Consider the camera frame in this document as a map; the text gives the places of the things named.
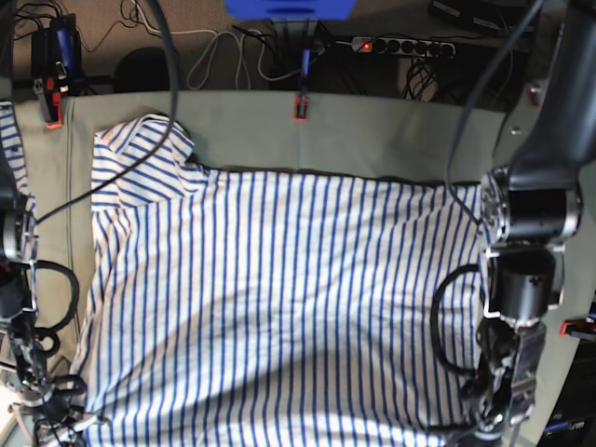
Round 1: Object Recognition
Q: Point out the black round stool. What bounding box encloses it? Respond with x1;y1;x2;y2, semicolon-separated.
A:
113;47;180;93

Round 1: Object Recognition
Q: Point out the white cable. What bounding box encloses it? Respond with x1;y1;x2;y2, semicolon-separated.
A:
185;28;304;91

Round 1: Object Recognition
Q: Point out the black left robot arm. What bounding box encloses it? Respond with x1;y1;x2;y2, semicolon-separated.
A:
430;1;595;446

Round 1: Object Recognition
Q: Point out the red black clamp centre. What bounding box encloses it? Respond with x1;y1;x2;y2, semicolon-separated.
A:
294;48;311;121

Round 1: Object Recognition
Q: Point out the black power strip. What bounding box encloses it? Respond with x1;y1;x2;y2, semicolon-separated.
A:
350;36;456;59

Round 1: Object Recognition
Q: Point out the blue box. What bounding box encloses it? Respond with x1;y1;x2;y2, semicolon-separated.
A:
224;0;357;20

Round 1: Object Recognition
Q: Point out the blue white striped t-shirt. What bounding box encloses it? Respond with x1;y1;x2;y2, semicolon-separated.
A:
0;102;499;447

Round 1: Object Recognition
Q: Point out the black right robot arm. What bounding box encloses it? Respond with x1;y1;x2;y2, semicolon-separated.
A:
1;1;107;446

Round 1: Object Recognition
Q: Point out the red black clamp left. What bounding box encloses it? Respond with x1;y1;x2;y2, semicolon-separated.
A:
31;20;80;129

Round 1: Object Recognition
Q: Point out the red black clamp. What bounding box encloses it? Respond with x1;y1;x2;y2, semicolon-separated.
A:
294;48;311;121
559;314;596;342
31;20;80;129

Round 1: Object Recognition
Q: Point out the red black clamp right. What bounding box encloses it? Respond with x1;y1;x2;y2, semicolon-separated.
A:
559;314;596;342

